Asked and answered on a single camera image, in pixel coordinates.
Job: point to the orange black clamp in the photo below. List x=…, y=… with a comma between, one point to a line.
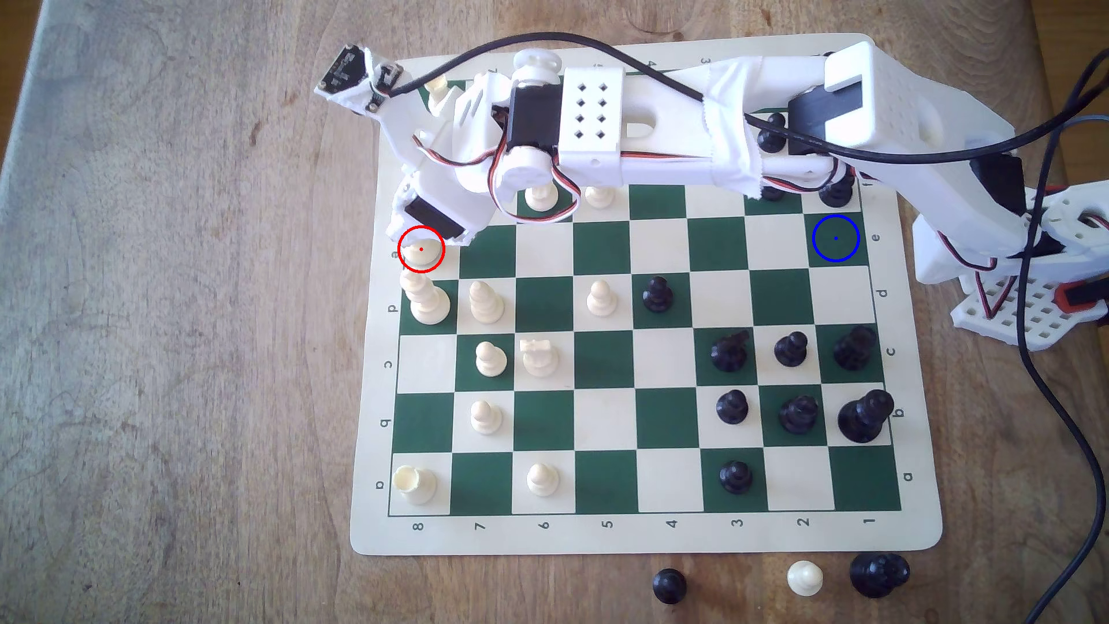
x=1077, y=300

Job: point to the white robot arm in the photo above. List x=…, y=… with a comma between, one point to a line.
x=875, y=95

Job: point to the white bishop chess piece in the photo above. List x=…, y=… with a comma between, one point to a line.
x=486, y=304

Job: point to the black knight chess piece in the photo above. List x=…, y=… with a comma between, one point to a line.
x=729, y=353

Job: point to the black king chess piece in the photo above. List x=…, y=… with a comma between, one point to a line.
x=863, y=418

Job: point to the black pawn chess piece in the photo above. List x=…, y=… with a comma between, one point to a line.
x=790, y=350
x=669, y=587
x=736, y=478
x=658, y=296
x=772, y=135
x=732, y=407
x=771, y=193

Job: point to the white king chess piece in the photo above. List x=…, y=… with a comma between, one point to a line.
x=421, y=253

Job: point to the small camera circuit board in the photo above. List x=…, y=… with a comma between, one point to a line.
x=346, y=76

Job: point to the green white chess board mat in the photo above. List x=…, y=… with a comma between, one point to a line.
x=606, y=364

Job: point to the white knight chess piece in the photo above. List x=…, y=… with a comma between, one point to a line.
x=541, y=200
x=539, y=359

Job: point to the white rook chess piece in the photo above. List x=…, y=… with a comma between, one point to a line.
x=436, y=85
x=416, y=485

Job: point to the black bishop chess piece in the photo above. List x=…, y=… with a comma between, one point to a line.
x=798, y=416
x=839, y=192

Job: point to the black queen chess piece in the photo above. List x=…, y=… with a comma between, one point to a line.
x=878, y=575

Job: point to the white queen chess piece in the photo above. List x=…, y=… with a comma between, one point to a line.
x=426, y=302

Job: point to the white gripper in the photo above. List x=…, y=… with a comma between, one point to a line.
x=434, y=219

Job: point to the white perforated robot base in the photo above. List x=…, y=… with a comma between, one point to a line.
x=1005, y=319

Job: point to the white pawn chess piece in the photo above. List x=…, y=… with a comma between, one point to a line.
x=543, y=481
x=486, y=419
x=599, y=198
x=805, y=579
x=601, y=300
x=492, y=361

